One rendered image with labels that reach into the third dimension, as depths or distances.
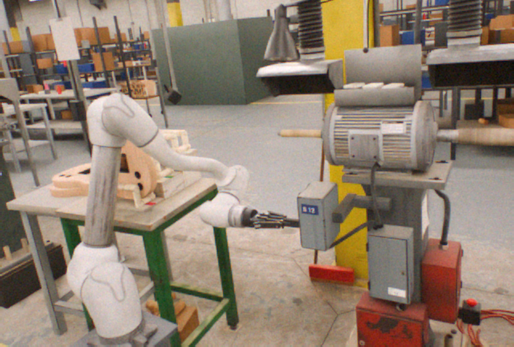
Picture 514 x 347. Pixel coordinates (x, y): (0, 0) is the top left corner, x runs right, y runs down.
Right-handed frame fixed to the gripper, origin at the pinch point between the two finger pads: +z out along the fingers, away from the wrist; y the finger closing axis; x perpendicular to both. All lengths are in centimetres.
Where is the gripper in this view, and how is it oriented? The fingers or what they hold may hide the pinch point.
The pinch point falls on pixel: (293, 222)
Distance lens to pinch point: 166.8
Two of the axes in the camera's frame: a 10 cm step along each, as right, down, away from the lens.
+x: -1.1, -9.5, -2.8
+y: -4.6, 3.0, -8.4
